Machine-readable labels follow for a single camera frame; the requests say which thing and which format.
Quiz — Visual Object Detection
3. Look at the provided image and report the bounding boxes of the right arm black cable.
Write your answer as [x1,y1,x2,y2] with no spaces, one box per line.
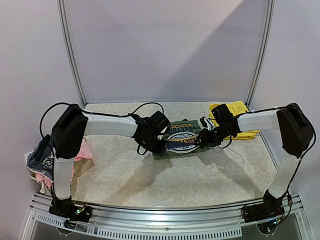
[249,107,316,186]

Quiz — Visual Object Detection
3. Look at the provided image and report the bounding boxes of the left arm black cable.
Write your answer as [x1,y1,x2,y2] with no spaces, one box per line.
[39,101,165,137]

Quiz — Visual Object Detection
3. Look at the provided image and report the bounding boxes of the olive green garment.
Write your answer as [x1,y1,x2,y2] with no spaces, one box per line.
[153,119,209,161]

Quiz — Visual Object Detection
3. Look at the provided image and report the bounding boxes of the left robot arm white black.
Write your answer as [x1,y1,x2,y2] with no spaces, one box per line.
[51,104,170,217]

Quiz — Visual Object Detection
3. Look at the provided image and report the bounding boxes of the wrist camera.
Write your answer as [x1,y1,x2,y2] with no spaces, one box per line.
[199,116,216,131]
[157,124,171,140]

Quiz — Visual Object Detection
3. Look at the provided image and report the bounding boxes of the right aluminium frame post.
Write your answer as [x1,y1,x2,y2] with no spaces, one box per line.
[246,0,276,108]

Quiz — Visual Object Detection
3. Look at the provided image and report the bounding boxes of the beige plastic laundry basket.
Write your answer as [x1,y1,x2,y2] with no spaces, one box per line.
[29,158,95,196]

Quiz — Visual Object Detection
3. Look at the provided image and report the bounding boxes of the dark blue garment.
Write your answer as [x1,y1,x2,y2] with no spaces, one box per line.
[26,134,55,180]

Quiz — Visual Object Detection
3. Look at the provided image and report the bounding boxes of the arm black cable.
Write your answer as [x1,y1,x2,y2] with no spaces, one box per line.
[249,107,316,186]
[39,101,165,137]

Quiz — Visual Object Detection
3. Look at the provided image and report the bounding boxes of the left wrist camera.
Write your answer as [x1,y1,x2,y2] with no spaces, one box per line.
[157,124,171,140]

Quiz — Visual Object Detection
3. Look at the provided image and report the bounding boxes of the pink garment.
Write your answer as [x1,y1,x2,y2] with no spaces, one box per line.
[34,138,93,188]

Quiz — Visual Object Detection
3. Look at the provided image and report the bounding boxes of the yellow shorts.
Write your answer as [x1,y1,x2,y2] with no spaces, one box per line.
[208,100,260,141]

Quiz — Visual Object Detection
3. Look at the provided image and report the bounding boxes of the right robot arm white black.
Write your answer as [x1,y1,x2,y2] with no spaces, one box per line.
[195,103,316,199]

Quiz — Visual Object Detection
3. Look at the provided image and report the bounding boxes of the aluminium front rail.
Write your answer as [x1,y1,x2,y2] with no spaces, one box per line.
[20,193,313,240]

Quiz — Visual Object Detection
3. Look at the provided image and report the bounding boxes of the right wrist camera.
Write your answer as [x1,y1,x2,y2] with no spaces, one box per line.
[199,116,216,131]

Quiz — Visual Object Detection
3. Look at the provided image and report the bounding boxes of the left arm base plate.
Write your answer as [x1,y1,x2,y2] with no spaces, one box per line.
[48,199,93,223]

